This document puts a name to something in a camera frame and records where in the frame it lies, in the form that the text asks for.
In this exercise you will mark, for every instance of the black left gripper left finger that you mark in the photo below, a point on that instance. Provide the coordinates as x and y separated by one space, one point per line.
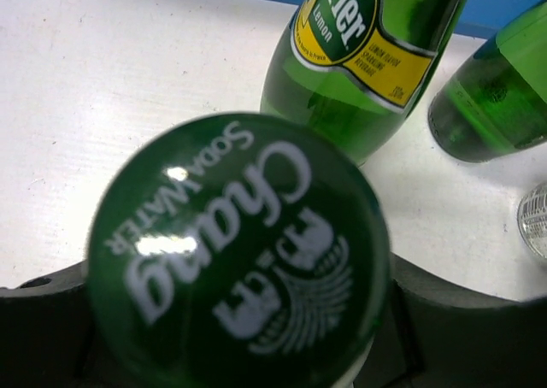
45 326

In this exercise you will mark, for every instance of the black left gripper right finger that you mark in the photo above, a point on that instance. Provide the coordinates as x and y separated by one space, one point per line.
438 334

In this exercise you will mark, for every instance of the Chang soda water bottle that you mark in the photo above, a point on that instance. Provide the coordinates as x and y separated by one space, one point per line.
239 250
531 222

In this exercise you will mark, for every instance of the green Perrier bottle right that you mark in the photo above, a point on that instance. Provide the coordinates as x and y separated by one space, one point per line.
495 103

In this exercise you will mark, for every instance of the green perrier bottle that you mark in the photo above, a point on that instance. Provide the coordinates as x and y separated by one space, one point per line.
495 103
354 70

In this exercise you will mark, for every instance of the green Perrier bottle left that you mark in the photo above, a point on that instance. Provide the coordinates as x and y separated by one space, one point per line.
354 70

